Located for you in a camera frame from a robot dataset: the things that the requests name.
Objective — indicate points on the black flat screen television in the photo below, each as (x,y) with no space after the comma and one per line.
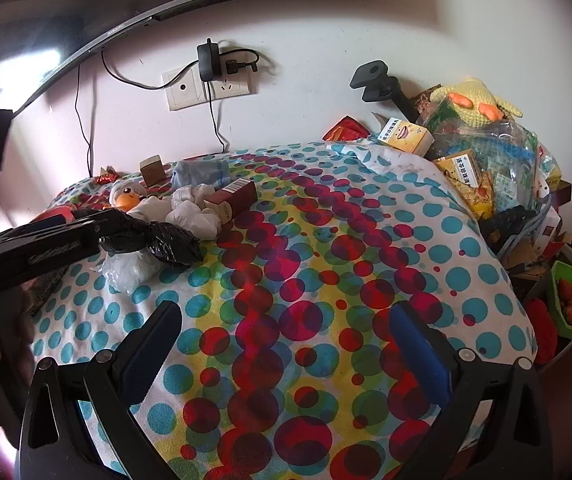
(66,20)

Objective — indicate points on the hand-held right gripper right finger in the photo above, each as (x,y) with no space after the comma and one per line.
(418,355)

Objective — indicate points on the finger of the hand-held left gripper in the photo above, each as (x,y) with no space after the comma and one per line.
(108,242)
(106,219)

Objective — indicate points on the white balled sock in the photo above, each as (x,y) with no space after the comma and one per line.
(193,214)

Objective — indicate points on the yellow crocheted duck toy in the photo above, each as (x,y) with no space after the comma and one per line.
(471,95)

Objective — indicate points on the white coaxial wall socket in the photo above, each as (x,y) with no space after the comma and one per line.
(183,91)

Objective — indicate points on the red cloth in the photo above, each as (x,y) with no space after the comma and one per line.
(541,330)

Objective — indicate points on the light blue sock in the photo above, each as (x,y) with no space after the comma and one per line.
(196,172)

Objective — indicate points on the black camera on stand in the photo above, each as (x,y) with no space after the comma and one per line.
(371,80)

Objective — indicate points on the white plastic bag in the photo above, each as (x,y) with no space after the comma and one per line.
(153,208)
(126,272)

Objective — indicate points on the black plastic bag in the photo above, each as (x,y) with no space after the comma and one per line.
(161,245)

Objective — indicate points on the polka dot tablecloth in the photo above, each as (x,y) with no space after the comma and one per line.
(316,260)

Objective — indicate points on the red snack packet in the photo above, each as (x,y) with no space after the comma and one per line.
(106,176)

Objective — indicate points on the orange red foil packet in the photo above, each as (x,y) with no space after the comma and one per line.
(346,129)

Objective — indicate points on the white power wall socket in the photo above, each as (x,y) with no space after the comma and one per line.
(231,91)

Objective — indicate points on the black power adapter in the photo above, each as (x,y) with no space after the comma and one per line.
(207,60)

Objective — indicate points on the beige cardboard box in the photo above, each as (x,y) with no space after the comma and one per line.
(153,169)

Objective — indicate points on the orange plastic toy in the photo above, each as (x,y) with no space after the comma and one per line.
(126,199)

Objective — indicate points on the yellow cardboard box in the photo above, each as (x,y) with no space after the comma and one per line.
(461,170)
(406,136)

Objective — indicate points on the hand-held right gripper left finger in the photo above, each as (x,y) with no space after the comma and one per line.
(148,355)

